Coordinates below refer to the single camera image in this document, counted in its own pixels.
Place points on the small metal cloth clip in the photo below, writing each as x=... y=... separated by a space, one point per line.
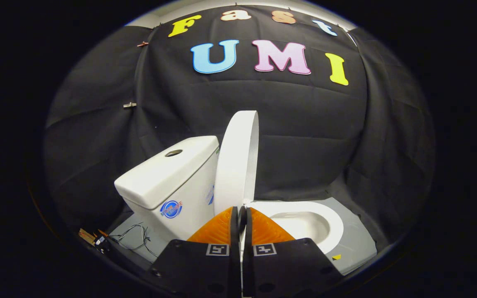
x=129 y=105

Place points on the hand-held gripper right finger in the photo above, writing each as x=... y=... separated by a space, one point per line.
x=288 y=265

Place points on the black backdrop cloth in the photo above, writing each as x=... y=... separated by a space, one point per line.
x=296 y=124

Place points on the small brown cloth clip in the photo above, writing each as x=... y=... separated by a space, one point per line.
x=142 y=44

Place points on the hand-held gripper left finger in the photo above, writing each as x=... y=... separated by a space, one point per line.
x=197 y=265

